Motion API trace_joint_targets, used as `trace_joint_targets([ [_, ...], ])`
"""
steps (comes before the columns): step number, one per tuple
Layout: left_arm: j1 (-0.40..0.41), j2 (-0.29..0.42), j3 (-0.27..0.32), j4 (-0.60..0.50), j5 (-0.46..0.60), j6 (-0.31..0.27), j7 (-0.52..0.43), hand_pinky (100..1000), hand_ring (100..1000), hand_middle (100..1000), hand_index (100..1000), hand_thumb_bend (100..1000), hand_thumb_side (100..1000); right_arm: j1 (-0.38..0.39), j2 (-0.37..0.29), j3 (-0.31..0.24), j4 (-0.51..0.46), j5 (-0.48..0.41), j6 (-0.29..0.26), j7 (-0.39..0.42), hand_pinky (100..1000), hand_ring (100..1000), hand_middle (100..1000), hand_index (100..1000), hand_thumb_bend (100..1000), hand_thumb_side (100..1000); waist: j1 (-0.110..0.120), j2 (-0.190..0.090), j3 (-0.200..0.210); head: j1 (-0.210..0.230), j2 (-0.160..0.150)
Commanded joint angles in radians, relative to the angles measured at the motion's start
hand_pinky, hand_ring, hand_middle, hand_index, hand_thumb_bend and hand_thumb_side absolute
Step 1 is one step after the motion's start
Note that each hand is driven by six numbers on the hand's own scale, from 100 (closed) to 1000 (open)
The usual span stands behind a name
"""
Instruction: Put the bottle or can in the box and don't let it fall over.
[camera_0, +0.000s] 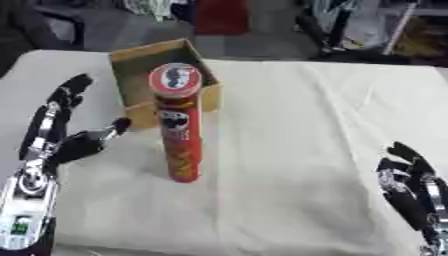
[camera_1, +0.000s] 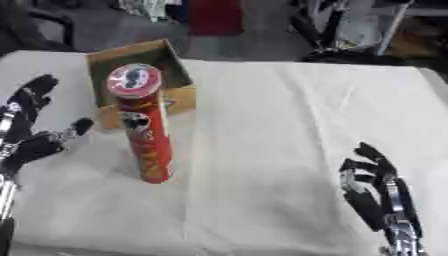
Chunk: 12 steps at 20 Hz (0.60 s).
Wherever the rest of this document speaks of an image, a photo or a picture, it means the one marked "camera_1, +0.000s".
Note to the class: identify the tan cardboard box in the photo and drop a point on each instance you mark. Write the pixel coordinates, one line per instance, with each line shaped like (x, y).
(140, 73)

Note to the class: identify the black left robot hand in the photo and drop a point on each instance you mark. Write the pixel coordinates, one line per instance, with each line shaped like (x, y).
(32, 146)

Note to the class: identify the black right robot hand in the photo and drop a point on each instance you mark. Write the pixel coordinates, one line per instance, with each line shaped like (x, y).
(373, 186)

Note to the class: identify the black tripod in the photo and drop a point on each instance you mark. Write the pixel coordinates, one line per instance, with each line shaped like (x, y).
(335, 30)

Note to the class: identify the red tall snack can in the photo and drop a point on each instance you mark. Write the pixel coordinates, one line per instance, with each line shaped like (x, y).
(143, 126)

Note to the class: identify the black chair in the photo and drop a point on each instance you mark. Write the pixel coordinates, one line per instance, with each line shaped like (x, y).
(35, 26)

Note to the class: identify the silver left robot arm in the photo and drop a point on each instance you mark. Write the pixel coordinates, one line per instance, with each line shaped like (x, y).
(6, 210)

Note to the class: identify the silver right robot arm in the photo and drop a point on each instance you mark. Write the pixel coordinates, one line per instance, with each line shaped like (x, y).
(403, 243)

